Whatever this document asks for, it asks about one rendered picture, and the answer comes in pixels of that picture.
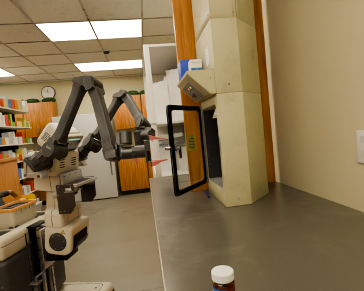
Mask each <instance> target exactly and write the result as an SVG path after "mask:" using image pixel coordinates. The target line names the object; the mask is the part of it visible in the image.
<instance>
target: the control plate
mask: <svg viewBox="0 0 364 291"><path fill-rule="evenodd" d="M190 87H191V88H190ZM189 89H190V90H189ZM183 91H184V92H186V93H187V94H188V95H189V96H190V97H192V96H194V95H193V94H196V93H198V94H197V95H195V96H197V97H195V96H194V97H193V98H192V99H194V100H195V101H196V100H198V99H199V98H201V97H202V96H203V95H202V94H201V93H200V92H199V91H198V90H197V89H195V88H194V87H193V86H192V85H191V84H190V83H188V84H187V85H186V86H185V87H184V88H183Z"/></svg>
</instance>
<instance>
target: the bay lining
mask: <svg viewBox="0 0 364 291"><path fill-rule="evenodd" d="M214 112H215V110H206V111H203V120H204V126H205V139H206V151H207V164H208V170H209V178H217V177H222V170H221V157H220V145H219V138H218V124H217V118H213V115H214Z"/></svg>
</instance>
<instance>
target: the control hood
mask: <svg viewBox="0 0 364 291"><path fill-rule="evenodd" d="M188 83H190V84H191V85H192V86H193V87H194V88H195V89H197V90H198V91H199V92H200V93H201V94H202V95H203V96H202V97H201V98H199V99H198V100H196V101H195V100H194V99H192V98H191V97H190V96H189V95H188V94H187V93H186V92H184V91H183V88H184V87H185V86H186V85H187V84H188ZM177 87H178V88H180V89H181V90H182V91H183V92H184V93H185V94H186V95H188V96H189V97H190V98H191V99H192V100H193V101H194V102H196V103H199V102H202V101H204V100H205V99H207V98H209V97H211V96H213V95H214V94H216V80H215V73H214V69H204V70H188V71H186V73H185V74H184V76H183V77H182V78H181V80H180V81H179V83H178V85H177Z"/></svg>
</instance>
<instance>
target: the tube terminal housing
mask: <svg viewBox="0 0 364 291"><path fill-rule="evenodd" d="M207 46H208V51H209V65H208V66H207V67H206V58H205V48H206V47H207ZM195 47H196V58H197V59H202V70H204V69H214V73H215V80H216V94H214V95H213V96H211V97H209V98H207V99H205V100H204V101H202V102H201V107H202V112H203V111H206V110H215V109H216V112H217V124H218V136H220V140H221V152H222V153H220V157H221V170H222V182H223V188H221V187H220V186H218V185H217V184H215V183H214V182H212V181H211V180H210V179H209V182H208V185H209V192H210V193H211V194H212V195H213V196H215V197H216V198H217V199H218V200H219V201H220V202H221V203H222V204H224V205H225V206H226V207H233V206H241V205H246V204H253V203H254V202H255V201H257V200H258V199H260V198H261V197H263V196H265V195H266V194H268V193H269V188H268V174H267V167H266V152H265V138H264V131H263V116H262V103H261V89H260V82H259V67H258V53H257V40H256V31H255V28H253V27H252V26H250V25H248V24H247V23H245V22H243V21H242V20H240V19H238V18H236V17H231V18H210V20H209V21H208V23H207V25H206V26H205V28H204V30H203V32H202V33H201V35H200V37H199V39H198V40H197V42H196V43H195Z"/></svg>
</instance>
